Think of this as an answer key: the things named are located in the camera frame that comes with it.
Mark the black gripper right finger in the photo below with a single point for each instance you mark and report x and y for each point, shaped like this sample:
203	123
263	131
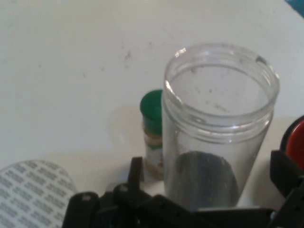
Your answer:
292	213

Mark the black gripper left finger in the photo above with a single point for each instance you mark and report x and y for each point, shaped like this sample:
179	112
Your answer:
135	213

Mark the clear plastic jar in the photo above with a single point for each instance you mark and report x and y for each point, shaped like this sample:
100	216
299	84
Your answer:
213	133

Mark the red bowl black rim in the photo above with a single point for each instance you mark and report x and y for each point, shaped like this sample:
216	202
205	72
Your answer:
297	137

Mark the small spice bottle green cap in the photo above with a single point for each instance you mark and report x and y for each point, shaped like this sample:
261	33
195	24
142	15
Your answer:
150	107

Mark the brown spice jar foil seal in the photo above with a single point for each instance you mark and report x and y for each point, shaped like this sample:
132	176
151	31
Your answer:
28	190

